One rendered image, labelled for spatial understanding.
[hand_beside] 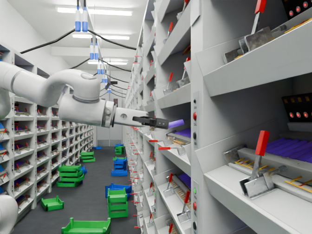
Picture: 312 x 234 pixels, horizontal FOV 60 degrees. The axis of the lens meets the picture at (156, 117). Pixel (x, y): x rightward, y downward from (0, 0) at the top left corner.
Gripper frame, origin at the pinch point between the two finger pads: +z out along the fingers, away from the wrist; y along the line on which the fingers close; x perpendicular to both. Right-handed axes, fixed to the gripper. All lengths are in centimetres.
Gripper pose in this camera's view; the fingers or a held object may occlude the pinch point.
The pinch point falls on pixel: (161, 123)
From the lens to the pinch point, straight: 87.2
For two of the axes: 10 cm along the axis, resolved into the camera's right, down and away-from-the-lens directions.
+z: 9.8, 1.7, 1.4
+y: -1.4, 0.1, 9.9
